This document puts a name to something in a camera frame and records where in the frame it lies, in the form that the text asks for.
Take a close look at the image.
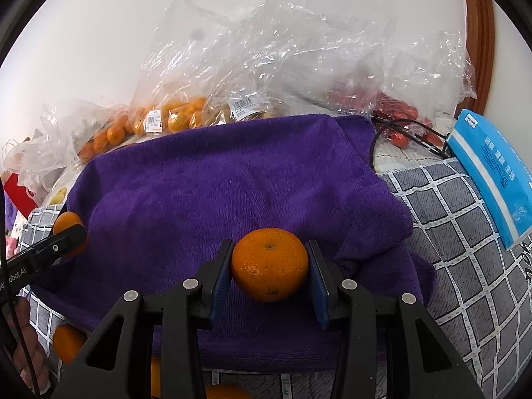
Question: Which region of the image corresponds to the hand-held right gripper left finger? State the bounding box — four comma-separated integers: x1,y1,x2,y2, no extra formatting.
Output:
52,239,235,399

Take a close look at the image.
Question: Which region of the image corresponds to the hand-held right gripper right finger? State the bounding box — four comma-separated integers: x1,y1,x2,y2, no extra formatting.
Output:
305,239,487,399

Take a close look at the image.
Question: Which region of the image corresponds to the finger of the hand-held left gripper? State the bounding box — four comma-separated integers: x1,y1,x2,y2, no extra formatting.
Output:
26,224,89,273

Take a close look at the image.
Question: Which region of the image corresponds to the large orange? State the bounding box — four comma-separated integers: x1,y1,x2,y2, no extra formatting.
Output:
231,228,310,303

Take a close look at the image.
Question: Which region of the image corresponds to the person's left hand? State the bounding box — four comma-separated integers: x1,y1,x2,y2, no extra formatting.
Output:
8,299,48,391

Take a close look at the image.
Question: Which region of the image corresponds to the pink and blue cloth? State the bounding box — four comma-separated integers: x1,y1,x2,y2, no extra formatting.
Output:
4,212,30,258

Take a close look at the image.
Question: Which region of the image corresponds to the red box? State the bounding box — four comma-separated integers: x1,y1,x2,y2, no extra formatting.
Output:
2,172,42,217

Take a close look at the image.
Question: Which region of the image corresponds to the white plastic bag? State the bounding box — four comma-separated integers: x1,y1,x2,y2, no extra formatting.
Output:
0,129,71,194

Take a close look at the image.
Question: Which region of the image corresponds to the purple towel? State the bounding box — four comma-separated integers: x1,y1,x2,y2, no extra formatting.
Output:
29,114,435,372

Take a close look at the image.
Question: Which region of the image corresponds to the clear bag of oranges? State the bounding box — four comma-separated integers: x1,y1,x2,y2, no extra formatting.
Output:
39,99,138,163

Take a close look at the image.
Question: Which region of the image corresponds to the grey checked blanket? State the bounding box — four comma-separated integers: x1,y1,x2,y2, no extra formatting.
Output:
8,160,532,399

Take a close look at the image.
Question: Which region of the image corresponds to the labelled bag of small oranges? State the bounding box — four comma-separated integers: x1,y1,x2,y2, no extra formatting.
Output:
129,62,208,136

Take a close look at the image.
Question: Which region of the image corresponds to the labelled bag of longans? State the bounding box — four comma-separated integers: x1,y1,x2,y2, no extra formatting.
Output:
203,70,283,127

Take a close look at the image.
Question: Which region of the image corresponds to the blue tissue packet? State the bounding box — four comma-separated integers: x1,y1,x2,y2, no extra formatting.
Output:
447,109,532,251

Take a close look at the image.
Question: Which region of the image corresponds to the clear bag of red fruit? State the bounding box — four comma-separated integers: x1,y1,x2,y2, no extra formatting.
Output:
370,29,476,146

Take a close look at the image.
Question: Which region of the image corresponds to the large clear plastic bag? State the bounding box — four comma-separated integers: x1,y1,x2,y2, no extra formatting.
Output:
154,0,400,117

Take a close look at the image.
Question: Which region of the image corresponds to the brown wooden frame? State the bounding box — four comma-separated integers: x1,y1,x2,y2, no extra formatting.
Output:
459,0,496,117

